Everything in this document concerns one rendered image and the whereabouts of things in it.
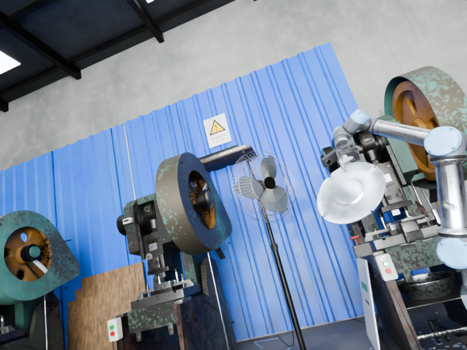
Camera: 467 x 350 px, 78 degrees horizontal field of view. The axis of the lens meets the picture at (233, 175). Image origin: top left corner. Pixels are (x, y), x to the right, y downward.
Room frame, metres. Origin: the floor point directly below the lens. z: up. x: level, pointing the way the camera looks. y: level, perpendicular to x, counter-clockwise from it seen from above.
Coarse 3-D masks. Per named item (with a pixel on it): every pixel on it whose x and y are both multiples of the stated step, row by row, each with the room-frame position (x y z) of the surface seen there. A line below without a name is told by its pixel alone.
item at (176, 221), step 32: (192, 160) 2.24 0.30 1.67; (160, 192) 1.92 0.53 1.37; (192, 192) 2.26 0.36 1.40; (128, 224) 2.31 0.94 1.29; (160, 224) 2.24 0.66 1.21; (192, 224) 1.99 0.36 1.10; (224, 224) 2.68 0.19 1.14; (160, 256) 2.30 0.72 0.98; (192, 256) 2.53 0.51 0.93; (224, 256) 2.66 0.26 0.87; (160, 288) 2.35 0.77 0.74; (192, 288) 2.35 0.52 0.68; (128, 320) 2.21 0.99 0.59; (160, 320) 2.15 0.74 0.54; (192, 320) 2.19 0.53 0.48; (224, 320) 2.75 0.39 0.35
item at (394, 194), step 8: (384, 168) 1.92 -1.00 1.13; (392, 168) 1.91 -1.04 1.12; (384, 176) 1.92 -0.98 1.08; (392, 176) 1.91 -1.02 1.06; (392, 184) 1.92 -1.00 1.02; (384, 192) 1.90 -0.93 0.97; (392, 192) 1.89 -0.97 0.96; (400, 192) 1.88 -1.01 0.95; (384, 200) 1.93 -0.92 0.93; (392, 200) 1.90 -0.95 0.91; (400, 200) 1.89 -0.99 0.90
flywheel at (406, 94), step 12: (408, 84) 1.74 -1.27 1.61; (396, 96) 1.97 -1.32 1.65; (408, 96) 1.88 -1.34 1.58; (420, 96) 1.67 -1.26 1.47; (396, 108) 2.07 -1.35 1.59; (408, 108) 1.96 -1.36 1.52; (420, 108) 1.81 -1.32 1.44; (396, 120) 2.16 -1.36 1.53; (408, 120) 2.05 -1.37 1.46; (420, 120) 1.87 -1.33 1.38; (432, 120) 1.78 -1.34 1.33; (408, 144) 2.21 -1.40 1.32; (420, 156) 2.12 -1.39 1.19; (420, 168) 2.13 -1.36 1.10; (432, 168) 2.03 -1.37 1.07; (432, 180) 2.03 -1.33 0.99
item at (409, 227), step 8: (416, 216) 1.71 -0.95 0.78; (424, 216) 1.70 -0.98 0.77; (392, 224) 1.93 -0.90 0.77; (400, 224) 1.84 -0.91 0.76; (408, 224) 1.83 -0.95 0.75; (416, 224) 1.82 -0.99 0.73; (400, 232) 1.89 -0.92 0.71; (408, 232) 1.83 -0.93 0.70; (416, 232) 1.82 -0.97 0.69; (408, 240) 1.84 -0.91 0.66
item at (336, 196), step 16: (336, 176) 1.24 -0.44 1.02; (352, 176) 1.18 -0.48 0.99; (368, 176) 1.13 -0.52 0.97; (320, 192) 1.27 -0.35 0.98; (336, 192) 1.20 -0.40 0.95; (352, 192) 1.15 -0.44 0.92; (368, 192) 1.11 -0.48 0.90; (320, 208) 1.24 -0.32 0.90; (336, 208) 1.18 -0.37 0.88; (352, 208) 1.13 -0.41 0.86
